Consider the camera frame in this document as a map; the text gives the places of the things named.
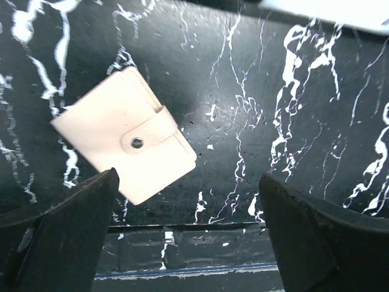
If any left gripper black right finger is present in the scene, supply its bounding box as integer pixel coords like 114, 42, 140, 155
259, 173, 388, 291

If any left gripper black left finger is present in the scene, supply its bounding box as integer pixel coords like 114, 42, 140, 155
1, 168, 119, 291

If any beige leather card holder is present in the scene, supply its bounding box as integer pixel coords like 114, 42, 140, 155
51, 66, 196, 205

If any white tray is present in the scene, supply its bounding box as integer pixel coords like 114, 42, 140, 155
260, 0, 388, 35

